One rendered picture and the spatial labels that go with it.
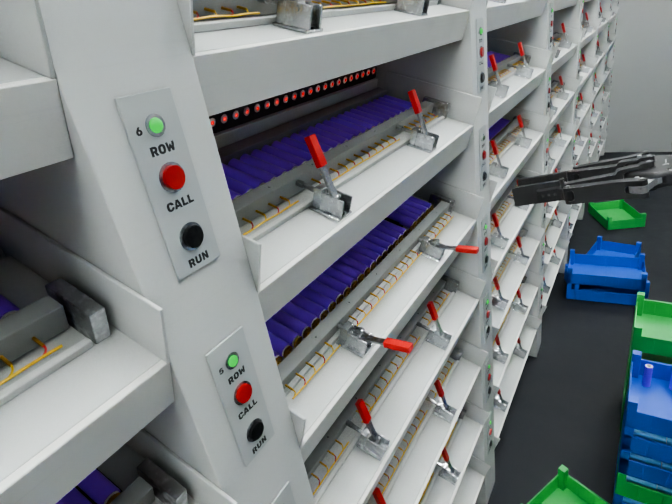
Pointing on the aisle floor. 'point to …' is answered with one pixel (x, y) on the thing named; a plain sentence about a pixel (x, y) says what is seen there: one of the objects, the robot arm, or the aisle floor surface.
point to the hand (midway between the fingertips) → (539, 188)
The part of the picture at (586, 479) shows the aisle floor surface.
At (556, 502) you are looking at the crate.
